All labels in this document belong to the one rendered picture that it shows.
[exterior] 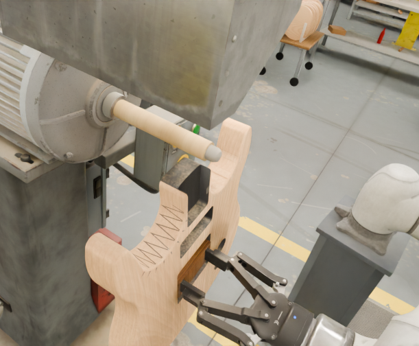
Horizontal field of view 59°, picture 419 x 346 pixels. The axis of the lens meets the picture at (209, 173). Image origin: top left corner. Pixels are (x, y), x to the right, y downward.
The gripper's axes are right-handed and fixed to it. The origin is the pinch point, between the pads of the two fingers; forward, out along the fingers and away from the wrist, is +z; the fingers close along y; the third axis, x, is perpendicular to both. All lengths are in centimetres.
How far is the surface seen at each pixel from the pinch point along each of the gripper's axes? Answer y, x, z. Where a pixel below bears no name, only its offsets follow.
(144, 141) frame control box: 23.8, -3.3, 31.3
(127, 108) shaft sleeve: 7.8, 20.7, 19.8
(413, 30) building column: 669, -185, 3
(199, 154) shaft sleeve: 6.8, 19.3, 4.8
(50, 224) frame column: -0.8, -18.7, 41.6
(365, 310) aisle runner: 92, -122, -50
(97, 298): 4, -65, 40
